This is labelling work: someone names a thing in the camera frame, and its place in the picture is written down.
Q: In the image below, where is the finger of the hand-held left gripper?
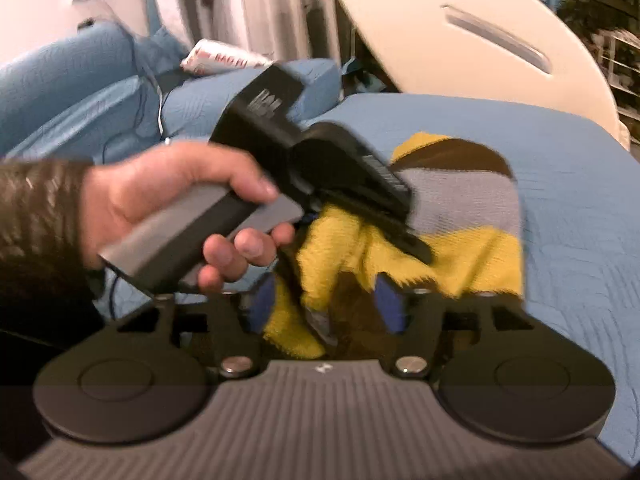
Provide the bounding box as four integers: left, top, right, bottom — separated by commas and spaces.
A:
319, 189, 434, 266

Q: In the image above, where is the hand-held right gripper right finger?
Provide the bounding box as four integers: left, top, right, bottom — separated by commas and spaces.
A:
374, 272, 535, 380

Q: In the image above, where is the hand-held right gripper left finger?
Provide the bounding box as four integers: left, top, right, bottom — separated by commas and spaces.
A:
117, 272, 279, 380

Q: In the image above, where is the yellow brown grey striped sweater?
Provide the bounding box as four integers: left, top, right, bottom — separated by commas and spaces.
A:
261, 132, 527, 362

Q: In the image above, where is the person's left forearm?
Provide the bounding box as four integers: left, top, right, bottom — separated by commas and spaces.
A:
0, 156, 107, 353

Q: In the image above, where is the person's left hand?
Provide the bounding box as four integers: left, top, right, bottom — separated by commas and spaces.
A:
80, 141, 297, 297

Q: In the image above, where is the blue quilted cushion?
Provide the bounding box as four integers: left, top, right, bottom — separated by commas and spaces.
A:
164, 57, 344, 135

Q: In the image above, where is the white package with red print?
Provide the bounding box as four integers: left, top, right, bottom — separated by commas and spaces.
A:
179, 38, 275, 77

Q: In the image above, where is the white curtain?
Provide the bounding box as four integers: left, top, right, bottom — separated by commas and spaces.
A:
144, 0, 347, 63

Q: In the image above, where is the blue quilted blanket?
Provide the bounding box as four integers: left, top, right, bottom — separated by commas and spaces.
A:
90, 92, 640, 466

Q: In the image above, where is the blue quilted bedding heap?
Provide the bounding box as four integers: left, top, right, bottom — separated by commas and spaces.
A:
0, 21, 192, 162

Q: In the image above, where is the white metal shelf rack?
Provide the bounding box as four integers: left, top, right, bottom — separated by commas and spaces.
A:
591, 29, 640, 137

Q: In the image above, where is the thin white cable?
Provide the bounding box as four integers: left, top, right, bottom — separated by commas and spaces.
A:
134, 35, 172, 143

